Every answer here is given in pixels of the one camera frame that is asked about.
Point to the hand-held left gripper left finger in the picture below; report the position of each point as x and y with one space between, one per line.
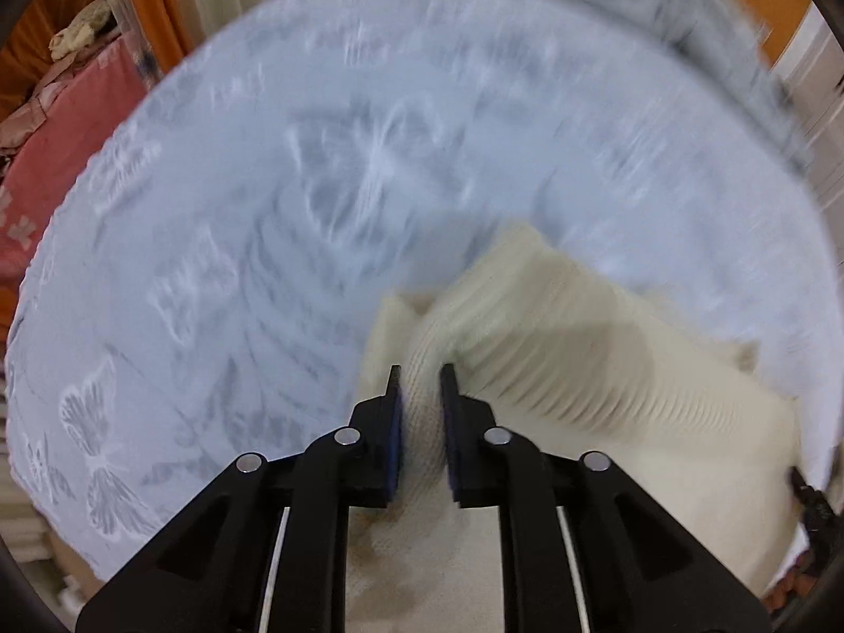
394 435

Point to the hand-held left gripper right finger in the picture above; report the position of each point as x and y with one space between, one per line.
450 435

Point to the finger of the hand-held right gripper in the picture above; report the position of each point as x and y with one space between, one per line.
816 508

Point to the cream knitted sweater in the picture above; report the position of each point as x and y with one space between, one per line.
593 395

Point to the pink floral blanket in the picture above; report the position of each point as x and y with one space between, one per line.
59 145

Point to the grey blanket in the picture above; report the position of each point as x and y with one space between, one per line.
692 20

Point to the beige crumpled cloth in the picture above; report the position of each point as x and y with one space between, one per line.
82 30

